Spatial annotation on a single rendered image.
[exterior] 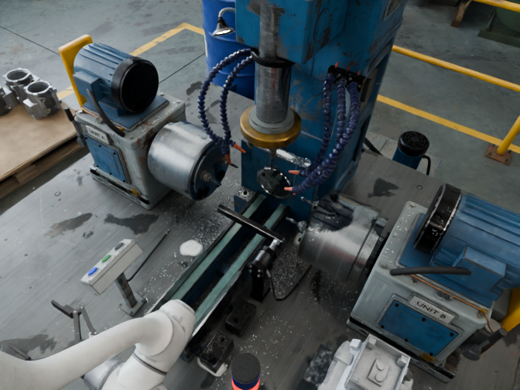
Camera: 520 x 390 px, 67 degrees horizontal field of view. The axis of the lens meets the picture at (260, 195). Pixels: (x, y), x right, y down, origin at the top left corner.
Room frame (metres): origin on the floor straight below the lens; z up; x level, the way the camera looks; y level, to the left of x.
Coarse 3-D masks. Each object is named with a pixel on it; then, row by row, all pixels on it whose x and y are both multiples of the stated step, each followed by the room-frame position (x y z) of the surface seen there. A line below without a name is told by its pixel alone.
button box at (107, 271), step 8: (128, 240) 0.64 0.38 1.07; (120, 248) 0.61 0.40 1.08; (128, 248) 0.61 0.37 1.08; (136, 248) 0.62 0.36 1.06; (112, 256) 0.58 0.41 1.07; (120, 256) 0.58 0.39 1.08; (128, 256) 0.59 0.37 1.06; (136, 256) 0.60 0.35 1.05; (104, 264) 0.56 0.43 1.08; (112, 264) 0.56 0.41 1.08; (120, 264) 0.57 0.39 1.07; (128, 264) 0.58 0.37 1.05; (96, 272) 0.53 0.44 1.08; (104, 272) 0.53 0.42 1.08; (112, 272) 0.54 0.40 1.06; (120, 272) 0.55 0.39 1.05; (80, 280) 0.52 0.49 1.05; (88, 280) 0.50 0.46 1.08; (96, 280) 0.50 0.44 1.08; (104, 280) 0.51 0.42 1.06; (112, 280) 0.52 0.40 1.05; (88, 288) 0.50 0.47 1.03; (96, 288) 0.49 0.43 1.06; (104, 288) 0.50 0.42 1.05
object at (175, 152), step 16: (176, 128) 1.05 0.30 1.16; (192, 128) 1.06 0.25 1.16; (160, 144) 0.99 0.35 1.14; (176, 144) 0.98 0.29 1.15; (192, 144) 0.98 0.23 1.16; (208, 144) 0.98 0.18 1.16; (160, 160) 0.95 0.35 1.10; (176, 160) 0.93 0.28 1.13; (192, 160) 0.92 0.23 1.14; (208, 160) 0.96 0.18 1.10; (224, 160) 1.00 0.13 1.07; (160, 176) 0.93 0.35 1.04; (176, 176) 0.90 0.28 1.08; (192, 176) 0.89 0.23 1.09; (208, 176) 0.92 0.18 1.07; (192, 192) 0.88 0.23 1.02; (208, 192) 0.94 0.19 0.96
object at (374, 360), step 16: (368, 336) 0.36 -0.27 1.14; (368, 352) 0.33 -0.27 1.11; (384, 352) 0.33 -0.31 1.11; (400, 352) 0.32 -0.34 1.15; (352, 368) 0.29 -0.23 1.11; (368, 368) 0.29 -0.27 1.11; (384, 368) 0.29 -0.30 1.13; (400, 368) 0.30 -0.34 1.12; (352, 384) 0.25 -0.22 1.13; (368, 384) 0.26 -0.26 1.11; (384, 384) 0.26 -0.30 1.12; (400, 384) 0.25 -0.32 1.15
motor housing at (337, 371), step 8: (344, 344) 0.37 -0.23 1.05; (352, 352) 0.35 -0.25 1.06; (352, 360) 0.33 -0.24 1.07; (336, 368) 0.31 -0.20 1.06; (344, 368) 0.31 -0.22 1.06; (328, 376) 0.29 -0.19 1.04; (336, 376) 0.29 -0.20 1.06; (344, 376) 0.29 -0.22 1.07; (328, 384) 0.27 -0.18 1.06; (336, 384) 0.27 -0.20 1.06; (408, 384) 0.28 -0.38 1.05
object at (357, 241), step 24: (336, 192) 0.80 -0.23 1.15; (312, 216) 0.71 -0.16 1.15; (336, 216) 0.70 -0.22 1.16; (360, 216) 0.70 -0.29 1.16; (384, 216) 0.73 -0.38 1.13; (312, 240) 0.65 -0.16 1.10; (336, 240) 0.64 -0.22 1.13; (360, 240) 0.63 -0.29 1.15; (312, 264) 0.64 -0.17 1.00; (336, 264) 0.60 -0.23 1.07; (360, 264) 0.58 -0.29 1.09
